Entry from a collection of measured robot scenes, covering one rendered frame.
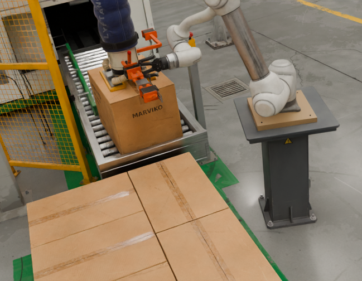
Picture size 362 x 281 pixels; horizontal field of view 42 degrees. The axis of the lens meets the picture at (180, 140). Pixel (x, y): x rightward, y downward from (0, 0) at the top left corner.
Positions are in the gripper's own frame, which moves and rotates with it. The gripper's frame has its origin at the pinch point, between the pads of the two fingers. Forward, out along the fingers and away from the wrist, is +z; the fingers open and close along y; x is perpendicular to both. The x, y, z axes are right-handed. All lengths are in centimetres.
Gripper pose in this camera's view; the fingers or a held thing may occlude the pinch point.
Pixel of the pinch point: (133, 71)
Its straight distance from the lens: 275.9
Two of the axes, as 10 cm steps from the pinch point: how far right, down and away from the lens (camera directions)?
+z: -9.3, 2.8, -2.1
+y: 1.4, 8.4, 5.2
